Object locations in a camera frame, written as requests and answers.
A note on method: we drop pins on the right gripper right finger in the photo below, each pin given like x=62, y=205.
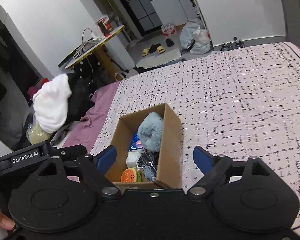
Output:
x=247, y=195

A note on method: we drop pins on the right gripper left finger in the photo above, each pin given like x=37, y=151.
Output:
x=60, y=195

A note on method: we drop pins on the orange burger plush toy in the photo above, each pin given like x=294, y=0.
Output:
x=129, y=175

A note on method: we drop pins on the blue tissue pack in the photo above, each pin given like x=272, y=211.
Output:
x=135, y=143

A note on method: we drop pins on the black item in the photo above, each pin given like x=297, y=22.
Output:
x=148, y=165

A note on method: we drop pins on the grey pink plush earmuff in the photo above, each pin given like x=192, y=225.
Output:
x=150, y=132

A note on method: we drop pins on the white fluffy garment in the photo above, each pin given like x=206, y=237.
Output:
x=50, y=103

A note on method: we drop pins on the white black patterned blanket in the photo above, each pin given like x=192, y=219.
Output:
x=235, y=99

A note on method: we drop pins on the yellow round side table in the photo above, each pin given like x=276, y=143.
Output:
x=92, y=47

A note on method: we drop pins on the brown cardboard box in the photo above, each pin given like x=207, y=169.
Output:
x=168, y=171

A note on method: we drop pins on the yellow slipper left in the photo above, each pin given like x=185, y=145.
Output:
x=145, y=52

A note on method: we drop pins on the yellow slipper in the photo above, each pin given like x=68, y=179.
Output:
x=160, y=49
x=145, y=52

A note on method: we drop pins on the white floor mat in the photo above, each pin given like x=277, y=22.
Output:
x=154, y=61

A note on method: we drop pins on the black slipper left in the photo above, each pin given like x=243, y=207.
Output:
x=153, y=48

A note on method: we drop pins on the black slipper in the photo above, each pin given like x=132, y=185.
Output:
x=153, y=48
x=169, y=42

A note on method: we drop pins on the white plastic bag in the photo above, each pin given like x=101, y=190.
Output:
x=202, y=42

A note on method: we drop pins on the yellow slipper right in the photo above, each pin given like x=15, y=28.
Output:
x=160, y=49

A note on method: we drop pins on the grey plastic bag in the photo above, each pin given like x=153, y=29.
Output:
x=186, y=36

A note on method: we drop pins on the black slipper right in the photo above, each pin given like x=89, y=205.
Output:
x=169, y=42

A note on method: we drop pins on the red white bottle pack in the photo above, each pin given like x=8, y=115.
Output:
x=168, y=29

